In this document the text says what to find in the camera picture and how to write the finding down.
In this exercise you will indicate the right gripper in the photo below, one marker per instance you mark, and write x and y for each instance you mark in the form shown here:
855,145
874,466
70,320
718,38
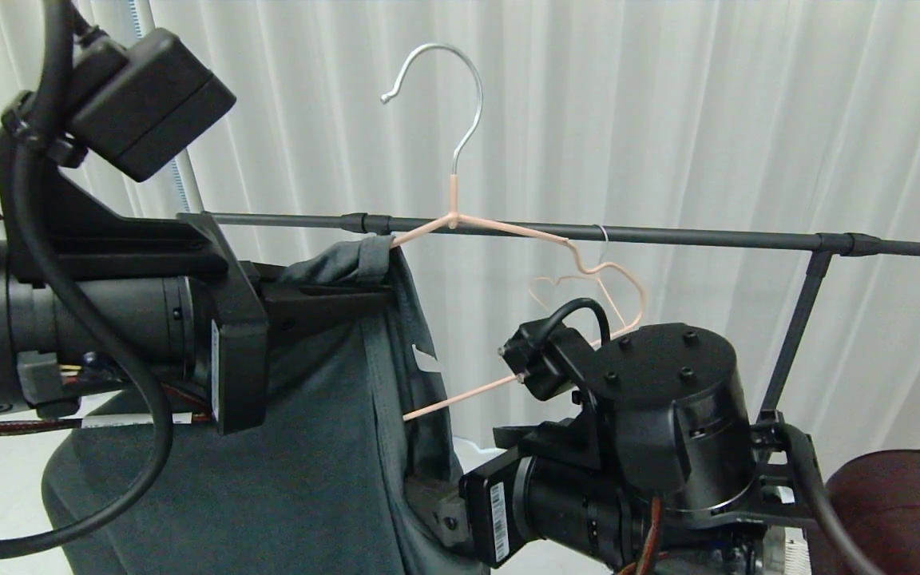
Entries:
556,503

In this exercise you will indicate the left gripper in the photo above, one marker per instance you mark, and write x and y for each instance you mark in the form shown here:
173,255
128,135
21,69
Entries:
240,375

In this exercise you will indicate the dark grey t-shirt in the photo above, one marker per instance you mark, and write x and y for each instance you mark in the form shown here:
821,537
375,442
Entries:
268,495

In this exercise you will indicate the pink clothes hanger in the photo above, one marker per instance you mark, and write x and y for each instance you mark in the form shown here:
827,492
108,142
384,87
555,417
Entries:
454,196
556,281

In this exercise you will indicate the black clothes rack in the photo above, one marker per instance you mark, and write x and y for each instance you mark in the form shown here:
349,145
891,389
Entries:
707,237

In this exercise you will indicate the white curtain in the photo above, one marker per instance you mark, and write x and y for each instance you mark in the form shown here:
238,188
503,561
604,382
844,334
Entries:
668,120

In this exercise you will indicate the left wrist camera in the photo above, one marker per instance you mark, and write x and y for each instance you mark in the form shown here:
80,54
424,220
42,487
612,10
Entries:
148,104

